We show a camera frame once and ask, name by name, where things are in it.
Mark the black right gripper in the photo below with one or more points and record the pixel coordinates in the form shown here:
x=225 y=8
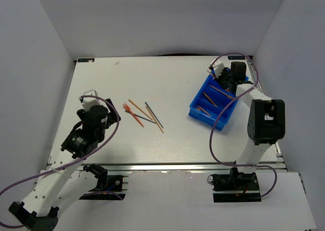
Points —
x=224 y=71

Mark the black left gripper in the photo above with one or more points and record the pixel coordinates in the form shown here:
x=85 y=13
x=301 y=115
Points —
x=112 y=117

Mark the orange plastic knife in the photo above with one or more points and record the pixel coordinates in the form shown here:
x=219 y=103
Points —
x=210 y=100

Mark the orange spoon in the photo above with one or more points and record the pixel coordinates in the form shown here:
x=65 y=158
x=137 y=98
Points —
x=203 y=110

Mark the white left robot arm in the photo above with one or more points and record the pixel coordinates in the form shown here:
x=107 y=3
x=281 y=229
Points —
x=40 y=210

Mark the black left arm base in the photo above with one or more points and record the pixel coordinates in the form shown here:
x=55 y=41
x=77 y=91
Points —
x=108 y=187

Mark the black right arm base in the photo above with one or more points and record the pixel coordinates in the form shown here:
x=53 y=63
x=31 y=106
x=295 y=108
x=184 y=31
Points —
x=235 y=187

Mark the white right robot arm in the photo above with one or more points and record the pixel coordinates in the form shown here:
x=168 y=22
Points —
x=241 y=93

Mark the blue divided plastic tray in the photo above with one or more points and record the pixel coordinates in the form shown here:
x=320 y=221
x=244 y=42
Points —
x=209 y=102

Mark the dark blue chopstick long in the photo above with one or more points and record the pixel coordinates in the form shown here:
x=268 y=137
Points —
x=138 y=116

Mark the red-orange plastic fork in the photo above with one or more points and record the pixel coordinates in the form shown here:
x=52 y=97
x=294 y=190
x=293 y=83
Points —
x=127 y=108

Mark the orange chopstick upper left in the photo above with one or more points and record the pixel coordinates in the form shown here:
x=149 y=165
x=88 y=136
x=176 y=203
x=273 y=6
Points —
x=135 y=105

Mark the orange chopstick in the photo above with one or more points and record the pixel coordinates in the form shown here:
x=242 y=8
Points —
x=154 y=118
x=135 y=105

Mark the orange chopstick middle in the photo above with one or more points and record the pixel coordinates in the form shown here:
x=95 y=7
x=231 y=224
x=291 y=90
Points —
x=154 y=118

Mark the dark blue chopstick short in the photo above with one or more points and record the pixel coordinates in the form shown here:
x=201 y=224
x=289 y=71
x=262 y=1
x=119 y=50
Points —
x=154 y=114

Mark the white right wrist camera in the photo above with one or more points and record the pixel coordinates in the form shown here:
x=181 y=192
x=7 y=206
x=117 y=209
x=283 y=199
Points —
x=216 y=67

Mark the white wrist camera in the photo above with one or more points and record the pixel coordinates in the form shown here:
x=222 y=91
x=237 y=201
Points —
x=88 y=102
x=216 y=67

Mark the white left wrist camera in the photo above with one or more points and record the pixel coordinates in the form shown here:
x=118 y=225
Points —
x=88 y=102

